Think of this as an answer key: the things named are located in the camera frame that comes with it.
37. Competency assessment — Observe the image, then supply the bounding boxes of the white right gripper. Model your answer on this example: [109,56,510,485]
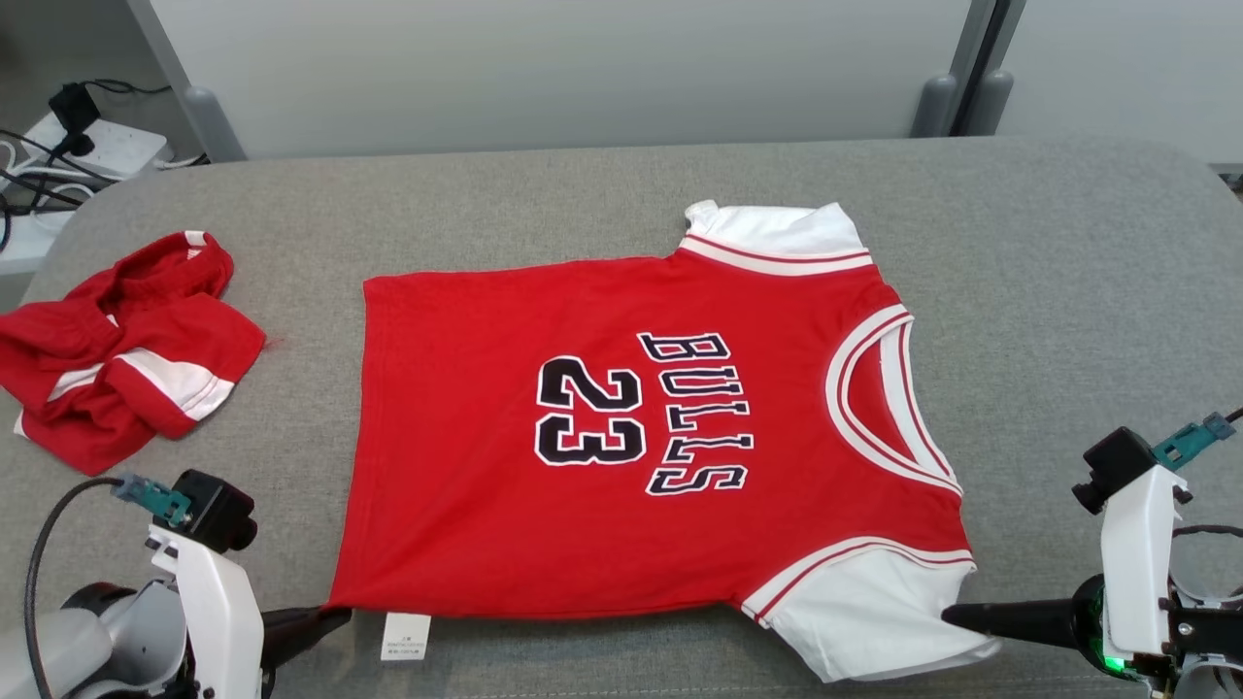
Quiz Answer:
[940,465,1192,677]

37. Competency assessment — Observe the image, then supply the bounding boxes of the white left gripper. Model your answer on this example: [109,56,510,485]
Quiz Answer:
[146,524,353,699]

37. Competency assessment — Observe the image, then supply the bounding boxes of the red Bulls 23 jersey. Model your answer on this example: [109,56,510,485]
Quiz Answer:
[325,199,1001,682]

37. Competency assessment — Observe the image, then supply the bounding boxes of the red shorts with white stripe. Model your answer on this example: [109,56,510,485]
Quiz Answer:
[0,231,266,477]

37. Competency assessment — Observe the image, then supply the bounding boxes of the grey fabric sofa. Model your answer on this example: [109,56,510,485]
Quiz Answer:
[0,136,1243,699]

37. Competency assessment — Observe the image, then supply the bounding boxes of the teal left camera connector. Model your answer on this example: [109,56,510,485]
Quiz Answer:
[112,474,193,526]

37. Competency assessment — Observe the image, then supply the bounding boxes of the teal camera connector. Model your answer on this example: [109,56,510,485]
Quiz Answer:
[112,474,193,526]
[1153,412,1236,475]

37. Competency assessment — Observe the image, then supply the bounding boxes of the teal right camera connector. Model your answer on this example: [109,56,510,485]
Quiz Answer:
[1153,412,1236,475]

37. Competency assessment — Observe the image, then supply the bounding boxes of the black left camera cable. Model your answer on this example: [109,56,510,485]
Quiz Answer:
[24,476,127,699]

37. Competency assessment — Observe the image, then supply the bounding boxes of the black power cable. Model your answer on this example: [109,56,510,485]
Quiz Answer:
[0,129,90,251]

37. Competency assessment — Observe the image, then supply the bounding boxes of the white power cable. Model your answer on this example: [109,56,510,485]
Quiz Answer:
[0,141,98,202]

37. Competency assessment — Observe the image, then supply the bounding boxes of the grey partition post with caster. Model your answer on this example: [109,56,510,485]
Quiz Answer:
[957,0,1028,137]

